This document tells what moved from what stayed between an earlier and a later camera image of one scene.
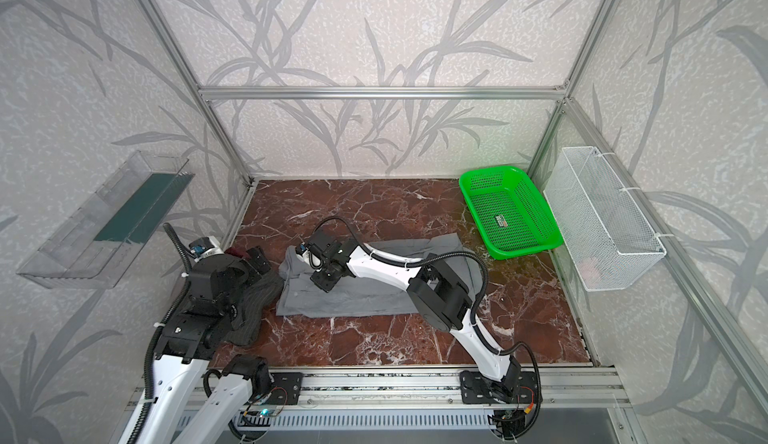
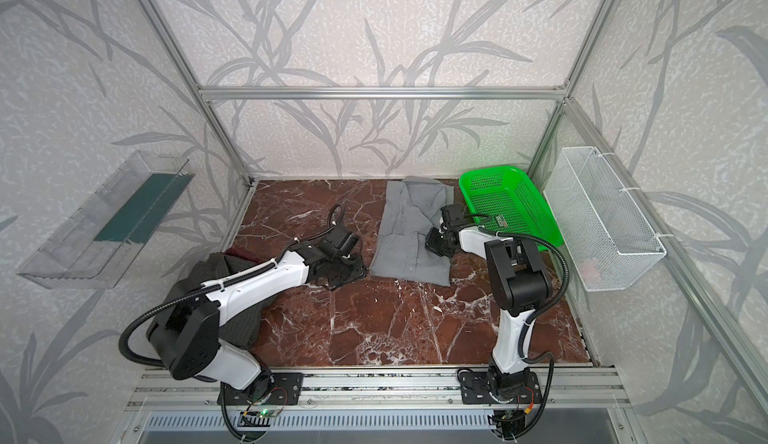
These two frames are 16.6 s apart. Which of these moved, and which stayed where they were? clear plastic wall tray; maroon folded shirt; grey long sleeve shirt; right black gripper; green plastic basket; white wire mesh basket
Moved: grey long sleeve shirt; right black gripper
Stayed: green plastic basket; clear plastic wall tray; maroon folded shirt; white wire mesh basket
